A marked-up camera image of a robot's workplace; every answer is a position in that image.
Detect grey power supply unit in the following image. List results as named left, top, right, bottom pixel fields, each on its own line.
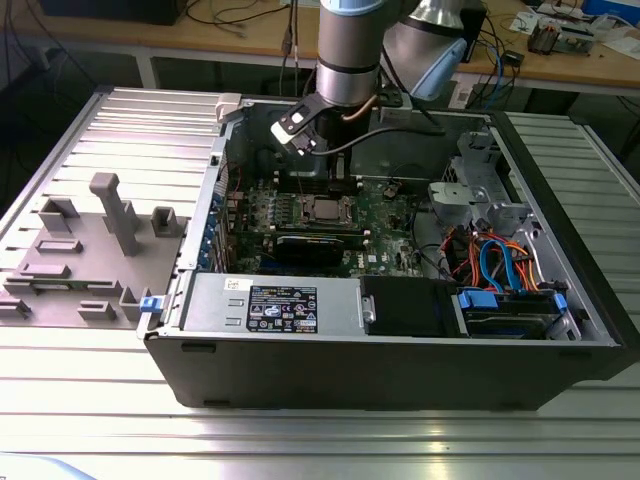
left=180, top=271, right=362, bottom=337

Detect small heatsink device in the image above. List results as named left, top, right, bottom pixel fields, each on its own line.
left=527, top=22, right=560, bottom=56

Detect grey parts rack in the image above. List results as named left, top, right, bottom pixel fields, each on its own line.
left=0, top=172, right=194, bottom=331

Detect wooden workbench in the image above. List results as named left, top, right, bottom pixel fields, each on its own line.
left=0, top=0, right=640, bottom=99

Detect low-profile graphics card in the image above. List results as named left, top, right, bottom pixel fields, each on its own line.
left=262, top=230, right=347, bottom=267

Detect grey hardware assembly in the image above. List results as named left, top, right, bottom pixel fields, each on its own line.
left=555, top=19, right=597, bottom=55

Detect blue flat wire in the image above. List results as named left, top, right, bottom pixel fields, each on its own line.
left=478, top=238, right=526, bottom=296

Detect long black wire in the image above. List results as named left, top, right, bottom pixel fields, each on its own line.
left=407, top=194, right=459, bottom=281

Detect silver metal drive cage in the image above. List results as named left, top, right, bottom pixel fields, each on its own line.
left=427, top=127, right=546, bottom=251

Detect black upright box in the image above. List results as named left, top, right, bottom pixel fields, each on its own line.
left=464, top=7, right=489, bottom=65

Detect white label tag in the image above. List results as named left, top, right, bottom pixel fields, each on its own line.
left=448, top=74, right=476, bottom=109

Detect pale grey case latch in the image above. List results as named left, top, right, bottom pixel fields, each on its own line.
left=213, top=92, right=244, bottom=124

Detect white printed paper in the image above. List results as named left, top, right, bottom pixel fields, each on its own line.
left=507, top=7, right=544, bottom=36

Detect black open PC case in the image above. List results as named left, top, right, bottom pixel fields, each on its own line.
left=137, top=93, right=640, bottom=414

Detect metal socket cover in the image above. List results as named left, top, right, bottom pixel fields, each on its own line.
left=298, top=194, right=362, bottom=225

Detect CPU socket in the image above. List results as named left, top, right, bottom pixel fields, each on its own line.
left=295, top=191, right=364, bottom=226

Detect black drive bay cover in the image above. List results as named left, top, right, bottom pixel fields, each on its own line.
left=359, top=274, right=464, bottom=340

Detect orange flat wire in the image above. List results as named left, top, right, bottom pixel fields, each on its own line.
left=502, top=242, right=544, bottom=294
left=442, top=227, right=484, bottom=289

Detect RAM slot with white clips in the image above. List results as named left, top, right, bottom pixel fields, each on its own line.
left=273, top=178, right=362, bottom=194
left=277, top=228, right=372, bottom=238
left=273, top=169, right=362, bottom=183

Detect hanging cable with plug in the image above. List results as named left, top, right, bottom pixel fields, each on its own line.
left=292, top=0, right=317, bottom=99
left=277, top=0, right=296, bottom=96

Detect large black box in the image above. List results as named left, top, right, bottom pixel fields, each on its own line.
left=37, top=0, right=182, bottom=26

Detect black camera cable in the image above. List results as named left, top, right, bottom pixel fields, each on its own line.
left=310, top=124, right=446, bottom=157

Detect hard disk in blue carrier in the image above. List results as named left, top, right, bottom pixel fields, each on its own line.
left=452, top=285, right=571, bottom=342

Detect green motherboard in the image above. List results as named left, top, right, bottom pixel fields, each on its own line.
left=223, top=175, right=437, bottom=279

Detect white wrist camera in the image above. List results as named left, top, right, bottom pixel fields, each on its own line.
left=269, top=101, right=320, bottom=155

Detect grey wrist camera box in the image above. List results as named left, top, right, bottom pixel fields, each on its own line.
left=378, top=91, right=415, bottom=124

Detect white paper sheets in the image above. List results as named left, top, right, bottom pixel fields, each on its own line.
left=602, top=27, right=640, bottom=64

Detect blue box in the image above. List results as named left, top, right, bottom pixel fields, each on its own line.
left=582, top=0, right=626, bottom=16

